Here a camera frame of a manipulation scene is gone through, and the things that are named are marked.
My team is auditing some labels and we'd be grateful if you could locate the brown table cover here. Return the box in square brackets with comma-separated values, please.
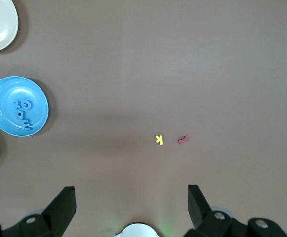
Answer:
[0, 0, 287, 237]

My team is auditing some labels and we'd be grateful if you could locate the blue foam letter C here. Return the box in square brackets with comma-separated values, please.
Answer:
[21, 99, 33, 111]

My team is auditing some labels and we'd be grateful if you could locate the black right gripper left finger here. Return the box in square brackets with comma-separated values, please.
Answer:
[2, 186, 76, 237]

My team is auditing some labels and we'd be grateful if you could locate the blue foam letter E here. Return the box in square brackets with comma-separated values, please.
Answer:
[20, 119, 34, 131]

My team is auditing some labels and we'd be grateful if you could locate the blue plate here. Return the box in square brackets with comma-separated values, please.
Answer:
[0, 76, 50, 137]

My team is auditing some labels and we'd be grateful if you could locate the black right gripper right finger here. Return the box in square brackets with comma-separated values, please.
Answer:
[184, 184, 249, 237]

